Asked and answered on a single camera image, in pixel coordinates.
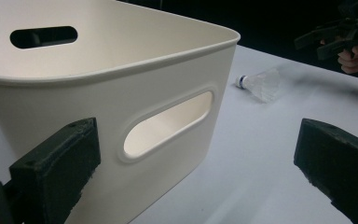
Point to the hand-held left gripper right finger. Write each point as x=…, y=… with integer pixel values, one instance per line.
x=341, y=161

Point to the white shuttlecock with blue band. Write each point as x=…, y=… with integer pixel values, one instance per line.
x=261, y=85

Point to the white plastic storage bin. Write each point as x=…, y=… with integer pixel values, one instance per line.
x=136, y=77

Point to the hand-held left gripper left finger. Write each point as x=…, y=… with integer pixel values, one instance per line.
x=56, y=168

